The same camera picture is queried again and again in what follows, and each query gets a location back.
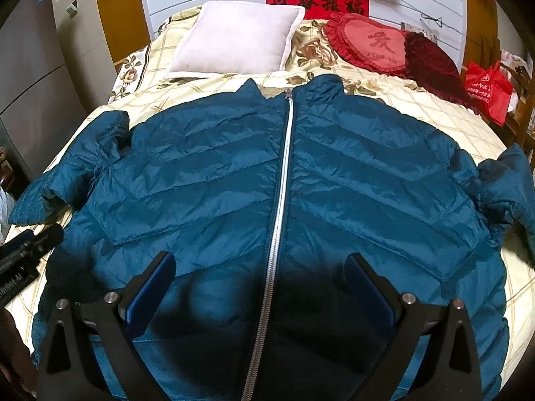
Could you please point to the teal quilted down jacket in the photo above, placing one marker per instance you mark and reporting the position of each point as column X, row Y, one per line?
column 260, row 201

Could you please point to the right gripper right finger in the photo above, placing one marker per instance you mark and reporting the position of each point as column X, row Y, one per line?
column 450, row 368

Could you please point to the white square pillow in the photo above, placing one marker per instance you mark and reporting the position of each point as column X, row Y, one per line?
column 238, row 37

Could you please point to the grey refrigerator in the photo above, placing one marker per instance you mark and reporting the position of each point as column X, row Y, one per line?
column 40, row 109

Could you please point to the wooden chair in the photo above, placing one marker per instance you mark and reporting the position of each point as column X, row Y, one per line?
column 516, row 125

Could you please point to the floral cream bedspread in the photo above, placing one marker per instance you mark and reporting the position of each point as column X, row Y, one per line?
column 143, row 89

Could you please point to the red heart-shaped pillow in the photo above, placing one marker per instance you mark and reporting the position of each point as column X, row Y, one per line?
column 367, row 44

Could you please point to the person's left hand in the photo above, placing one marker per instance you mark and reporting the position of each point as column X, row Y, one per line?
column 16, row 362

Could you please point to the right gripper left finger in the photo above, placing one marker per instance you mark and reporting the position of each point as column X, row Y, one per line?
column 69, row 370

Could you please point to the dark red velvet cushion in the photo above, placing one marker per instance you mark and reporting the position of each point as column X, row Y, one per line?
column 432, row 69

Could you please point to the red plastic shopping bag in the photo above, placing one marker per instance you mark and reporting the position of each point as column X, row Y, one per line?
column 489, row 90

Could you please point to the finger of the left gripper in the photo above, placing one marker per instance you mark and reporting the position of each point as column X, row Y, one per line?
column 43, row 242
column 15, row 244

